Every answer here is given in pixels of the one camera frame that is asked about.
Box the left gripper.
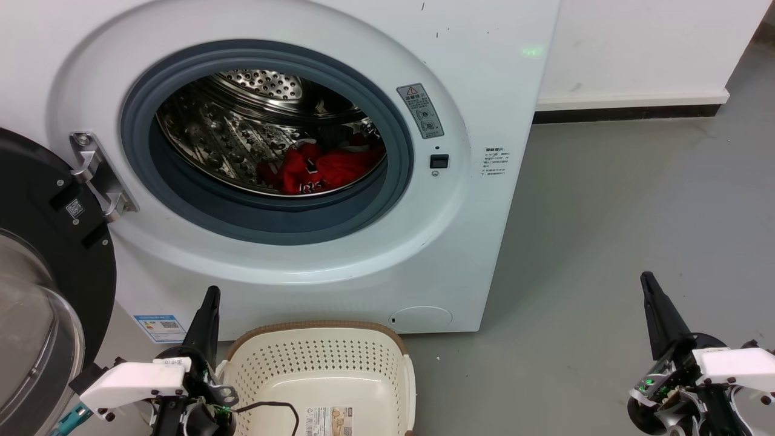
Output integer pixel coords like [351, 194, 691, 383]
[148, 286, 238, 436]

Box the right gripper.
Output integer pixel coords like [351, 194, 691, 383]
[627, 271, 751, 436]

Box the red garment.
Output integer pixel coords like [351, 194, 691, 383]
[257, 134, 387, 196]

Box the cream plastic laundry basket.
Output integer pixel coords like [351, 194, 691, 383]
[216, 321, 417, 436]

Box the product label sticker with barcode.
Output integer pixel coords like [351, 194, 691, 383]
[305, 406, 354, 436]

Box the stainless steel washing machine drum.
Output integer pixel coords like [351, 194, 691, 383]
[156, 68, 388, 197]

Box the black round washer door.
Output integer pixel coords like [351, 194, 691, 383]
[0, 127, 117, 436]

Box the blue energy label sticker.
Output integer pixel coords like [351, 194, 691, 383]
[133, 314, 186, 345]

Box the grey rubber door gasket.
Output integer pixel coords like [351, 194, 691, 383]
[120, 39, 415, 246]

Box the white front-load washing machine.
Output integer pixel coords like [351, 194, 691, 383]
[0, 0, 562, 343]

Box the metal door hinge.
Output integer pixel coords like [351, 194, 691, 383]
[70, 131, 139, 223]

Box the round white filter cover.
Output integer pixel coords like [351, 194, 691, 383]
[389, 306, 453, 333]

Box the small printed text sticker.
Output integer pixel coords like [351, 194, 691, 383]
[483, 147, 510, 182]

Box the grey warning sticker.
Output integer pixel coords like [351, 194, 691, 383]
[397, 83, 444, 140]

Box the thin black cable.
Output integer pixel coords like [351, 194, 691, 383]
[233, 401, 301, 436]

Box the teal cable connector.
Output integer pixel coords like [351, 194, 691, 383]
[51, 405, 93, 436]

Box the black wall baseboard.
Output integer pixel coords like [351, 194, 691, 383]
[533, 104, 722, 125]

